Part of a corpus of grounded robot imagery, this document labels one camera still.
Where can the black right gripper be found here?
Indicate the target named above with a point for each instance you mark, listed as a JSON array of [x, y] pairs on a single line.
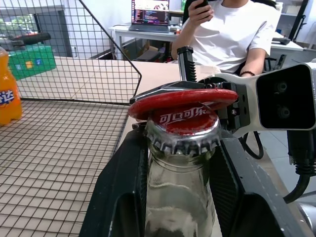
[[238, 116]]

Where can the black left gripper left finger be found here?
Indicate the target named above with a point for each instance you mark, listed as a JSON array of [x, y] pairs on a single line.
[[118, 177]]

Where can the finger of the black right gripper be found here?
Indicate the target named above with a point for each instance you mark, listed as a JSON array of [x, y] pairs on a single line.
[[163, 89]]

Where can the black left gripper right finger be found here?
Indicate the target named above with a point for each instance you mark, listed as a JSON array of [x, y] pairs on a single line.
[[249, 187]]

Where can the red bottle opener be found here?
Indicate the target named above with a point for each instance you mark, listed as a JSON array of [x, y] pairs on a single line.
[[172, 98]]

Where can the clear glass bottle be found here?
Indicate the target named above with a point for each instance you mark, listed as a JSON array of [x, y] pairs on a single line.
[[177, 195]]

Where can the red metal bottle cap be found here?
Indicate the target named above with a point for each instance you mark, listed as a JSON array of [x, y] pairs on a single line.
[[185, 128]]

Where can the open laptop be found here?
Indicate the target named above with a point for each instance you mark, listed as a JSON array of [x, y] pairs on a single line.
[[150, 14]]

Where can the orange soda plastic bottle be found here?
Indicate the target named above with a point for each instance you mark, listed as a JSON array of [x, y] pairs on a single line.
[[8, 93]]

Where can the person's right hand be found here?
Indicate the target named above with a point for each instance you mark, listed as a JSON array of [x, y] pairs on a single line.
[[201, 14]]

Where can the person in white t-shirt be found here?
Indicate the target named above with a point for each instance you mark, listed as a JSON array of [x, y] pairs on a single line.
[[229, 32]]

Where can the white desk with laptop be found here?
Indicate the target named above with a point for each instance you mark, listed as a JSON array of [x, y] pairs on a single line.
[[143, 34]]

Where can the black phone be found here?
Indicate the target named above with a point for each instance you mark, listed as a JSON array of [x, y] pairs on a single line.
[[201, 3]]

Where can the black remote control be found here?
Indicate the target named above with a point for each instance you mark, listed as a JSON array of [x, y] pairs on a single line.
[[281, 40]]

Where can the white desk with remote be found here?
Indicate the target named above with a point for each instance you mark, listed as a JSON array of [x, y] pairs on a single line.
[[288, 48]]

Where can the green plastic crate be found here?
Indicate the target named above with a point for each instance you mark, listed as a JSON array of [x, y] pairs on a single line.
[[32, 61]]

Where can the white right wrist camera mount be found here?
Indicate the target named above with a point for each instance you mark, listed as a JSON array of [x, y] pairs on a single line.
[[284, 98]]

